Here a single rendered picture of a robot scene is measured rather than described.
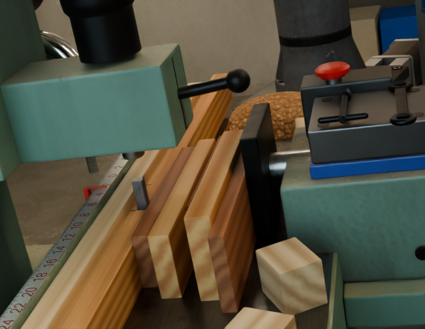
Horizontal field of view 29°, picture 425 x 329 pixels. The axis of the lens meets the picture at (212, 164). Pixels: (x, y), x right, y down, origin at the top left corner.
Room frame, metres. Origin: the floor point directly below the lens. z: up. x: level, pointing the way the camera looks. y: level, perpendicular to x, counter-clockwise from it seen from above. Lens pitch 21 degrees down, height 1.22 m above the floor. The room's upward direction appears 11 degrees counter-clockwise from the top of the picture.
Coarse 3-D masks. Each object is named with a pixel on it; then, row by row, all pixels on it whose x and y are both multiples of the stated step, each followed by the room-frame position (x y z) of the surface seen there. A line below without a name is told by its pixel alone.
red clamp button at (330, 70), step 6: (324, 66) 0.68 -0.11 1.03; (330, 66) 0.68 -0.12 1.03; (336, 66) 0.67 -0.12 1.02; (342, 66) 0.67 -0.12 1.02; (348, 66) 0.67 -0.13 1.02; (318, 72) 0.67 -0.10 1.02; (324, 72) 0.67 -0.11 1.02; (330, 72) 0.67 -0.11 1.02; (336, 72) 0.67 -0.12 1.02; (342, 72) 0.67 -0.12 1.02; (324, 78) 0.67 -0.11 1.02; (330, 78) 0.67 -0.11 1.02; (336, 78) 0.67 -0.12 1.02
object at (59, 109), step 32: (32, 64) 0.70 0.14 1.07; (64, 64) 0.68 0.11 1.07; (96, 64) 0.65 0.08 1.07; (128, 64) 0.63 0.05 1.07; (160, 64) 0.62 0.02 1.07; (32, 96) 0.64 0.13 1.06; (64, 96) 0.63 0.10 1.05; (96, 96) 0.63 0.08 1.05; (128, 96) 0.62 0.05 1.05; (160, 96) 0.61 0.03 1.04; (32, 128) 0.64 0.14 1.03; (64, 128) 0.63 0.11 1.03; (96, 128) 0.63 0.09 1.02; (128, 128) 0.62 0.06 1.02; (160, 128) 0.61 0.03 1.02; (32, 160) 0.64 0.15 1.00
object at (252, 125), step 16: (256, 112) 0.68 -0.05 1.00; (256, 128) 0.64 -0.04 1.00; (272, 128) 0.70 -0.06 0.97; (240, 144) 0.62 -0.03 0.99; (256, 144) 0.62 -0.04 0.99; (272, 144) 0.69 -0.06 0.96; (256, 160) 0.62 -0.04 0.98; (272, 160) 0.65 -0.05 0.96; (256, 176) 0.62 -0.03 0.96; (272, 176) 0.65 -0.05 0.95; (256, 192) 0.62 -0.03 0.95; (272, 192) 0.65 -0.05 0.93; (256, 208) 0.62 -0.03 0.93; (272, 208) 0.63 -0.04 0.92; (256, 224) 0.62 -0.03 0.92; (272, 224) 0.62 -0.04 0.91
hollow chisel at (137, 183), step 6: (138, 180) 0.65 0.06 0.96; (144, 180) 0.66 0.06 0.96; (138, 186) 0.65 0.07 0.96; (144, 186) 0.65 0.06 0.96; (138, 192) 0.65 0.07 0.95; (144, 192) 0.65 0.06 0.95; (138, 198) 0.65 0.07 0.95; (144, 198) 0.65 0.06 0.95; (138, 204) 0.65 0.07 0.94; (144, 204) 0.65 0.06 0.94
